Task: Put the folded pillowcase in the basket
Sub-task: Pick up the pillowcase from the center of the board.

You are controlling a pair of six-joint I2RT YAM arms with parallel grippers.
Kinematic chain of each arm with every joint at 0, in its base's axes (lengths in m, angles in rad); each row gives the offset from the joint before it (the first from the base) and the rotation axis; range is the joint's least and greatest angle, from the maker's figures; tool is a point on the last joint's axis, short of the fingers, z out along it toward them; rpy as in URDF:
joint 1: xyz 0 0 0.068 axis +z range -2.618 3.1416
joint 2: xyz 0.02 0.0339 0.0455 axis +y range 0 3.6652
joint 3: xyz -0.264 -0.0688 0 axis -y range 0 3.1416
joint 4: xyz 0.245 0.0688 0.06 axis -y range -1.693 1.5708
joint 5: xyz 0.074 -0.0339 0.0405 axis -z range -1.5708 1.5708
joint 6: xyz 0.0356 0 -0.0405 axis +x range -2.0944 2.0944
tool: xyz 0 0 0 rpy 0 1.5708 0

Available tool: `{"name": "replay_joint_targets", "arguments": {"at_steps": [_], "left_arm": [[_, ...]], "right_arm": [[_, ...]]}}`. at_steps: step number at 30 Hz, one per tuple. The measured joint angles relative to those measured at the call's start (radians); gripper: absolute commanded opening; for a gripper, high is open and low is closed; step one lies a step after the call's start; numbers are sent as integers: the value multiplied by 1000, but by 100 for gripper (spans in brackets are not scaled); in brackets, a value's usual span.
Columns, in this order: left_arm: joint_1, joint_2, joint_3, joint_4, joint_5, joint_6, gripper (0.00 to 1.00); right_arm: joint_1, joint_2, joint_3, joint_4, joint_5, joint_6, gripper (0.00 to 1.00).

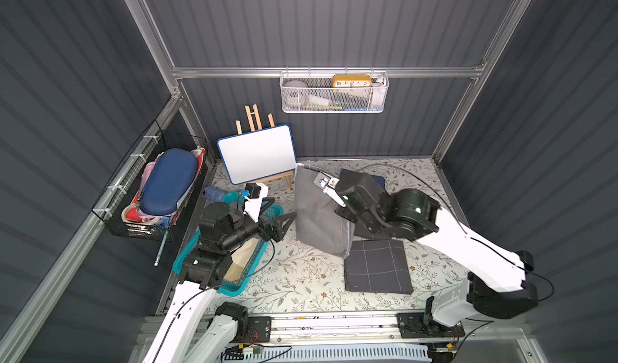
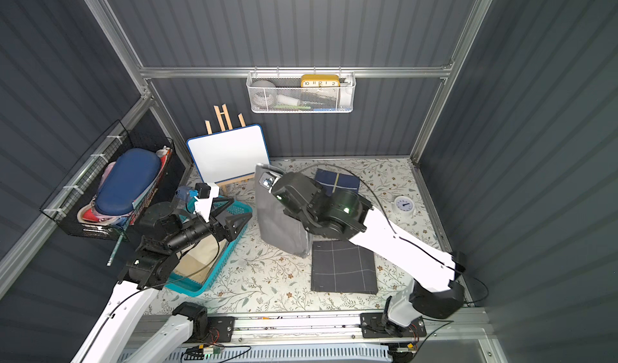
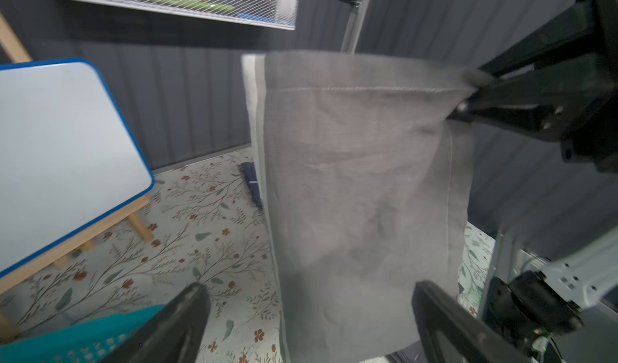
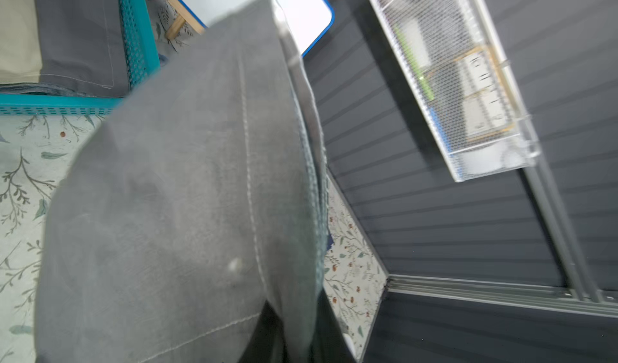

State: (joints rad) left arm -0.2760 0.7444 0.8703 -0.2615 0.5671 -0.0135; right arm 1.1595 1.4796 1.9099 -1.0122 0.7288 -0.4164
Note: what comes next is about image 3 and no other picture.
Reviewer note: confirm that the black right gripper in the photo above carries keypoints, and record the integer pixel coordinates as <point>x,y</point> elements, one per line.
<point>573,101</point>

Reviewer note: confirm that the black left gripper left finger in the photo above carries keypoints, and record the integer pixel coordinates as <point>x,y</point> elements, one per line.
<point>173,334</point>

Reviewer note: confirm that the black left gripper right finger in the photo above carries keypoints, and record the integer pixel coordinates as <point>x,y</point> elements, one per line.
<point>450,334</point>

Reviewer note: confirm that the teal plastic basket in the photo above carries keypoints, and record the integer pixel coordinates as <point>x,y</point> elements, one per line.
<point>88,342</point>

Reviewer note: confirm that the grey pillowcase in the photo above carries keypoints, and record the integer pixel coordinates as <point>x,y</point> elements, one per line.
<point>365,181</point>

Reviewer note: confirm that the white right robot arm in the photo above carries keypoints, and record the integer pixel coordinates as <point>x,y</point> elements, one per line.
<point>546,178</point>

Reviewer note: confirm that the navy folded pillowcase yellow stripe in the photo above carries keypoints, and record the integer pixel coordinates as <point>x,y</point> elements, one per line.
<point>251,178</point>

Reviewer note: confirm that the blue framed whiteboard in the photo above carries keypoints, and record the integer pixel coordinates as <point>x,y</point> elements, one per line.
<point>68,157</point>

